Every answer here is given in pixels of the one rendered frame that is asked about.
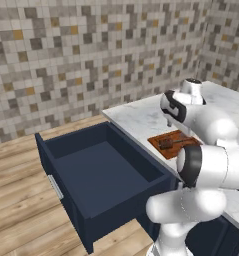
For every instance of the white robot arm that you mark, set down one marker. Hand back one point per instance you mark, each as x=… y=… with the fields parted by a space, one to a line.
x=207 y=166

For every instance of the dark brown meat piece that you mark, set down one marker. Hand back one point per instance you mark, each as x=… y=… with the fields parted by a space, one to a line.
x=165 y=143

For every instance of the thin dark knife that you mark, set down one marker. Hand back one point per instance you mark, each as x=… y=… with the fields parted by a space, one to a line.
x=181 y=140

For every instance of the brown wooden cutting board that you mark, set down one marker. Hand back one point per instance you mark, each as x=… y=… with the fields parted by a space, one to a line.
x=171 y=150

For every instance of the dark blue open drawer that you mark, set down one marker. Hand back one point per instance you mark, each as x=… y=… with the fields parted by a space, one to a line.
x=104 y=173

